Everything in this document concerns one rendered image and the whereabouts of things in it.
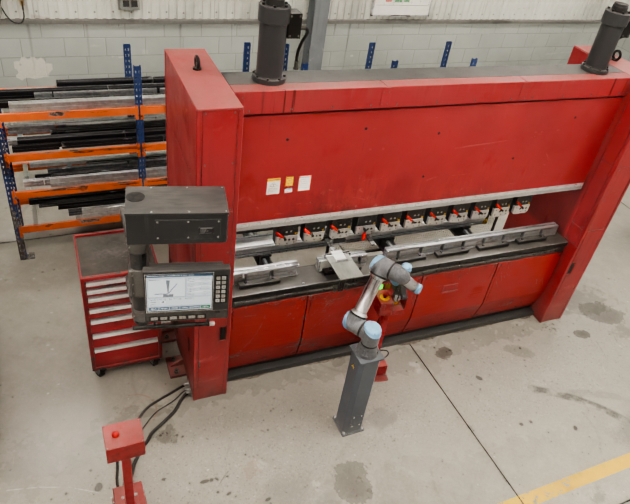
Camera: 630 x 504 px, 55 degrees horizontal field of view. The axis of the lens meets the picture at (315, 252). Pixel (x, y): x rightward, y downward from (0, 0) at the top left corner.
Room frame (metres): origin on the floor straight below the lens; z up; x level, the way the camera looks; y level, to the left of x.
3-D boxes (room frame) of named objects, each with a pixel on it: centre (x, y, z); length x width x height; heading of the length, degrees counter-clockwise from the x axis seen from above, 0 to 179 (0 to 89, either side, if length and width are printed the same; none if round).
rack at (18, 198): (4.76, 1.74, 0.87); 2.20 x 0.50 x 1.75; 119
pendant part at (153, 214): (2.50, 0.73, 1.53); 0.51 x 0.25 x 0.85; 108
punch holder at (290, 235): (3.34, 0.22, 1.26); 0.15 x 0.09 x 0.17; 118
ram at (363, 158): (3.84, -0.73, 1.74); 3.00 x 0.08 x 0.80; 118
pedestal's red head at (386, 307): (3.42, -0.60, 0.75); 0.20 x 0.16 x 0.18; 110
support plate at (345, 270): (3.41, -0.22, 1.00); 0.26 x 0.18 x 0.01; 28
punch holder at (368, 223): (3.62, -0.31, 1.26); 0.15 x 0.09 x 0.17; 118
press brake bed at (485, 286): (3.80, -0.75, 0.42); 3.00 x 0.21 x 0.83; 118
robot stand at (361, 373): (2.83, -0.44, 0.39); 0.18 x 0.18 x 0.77; 29
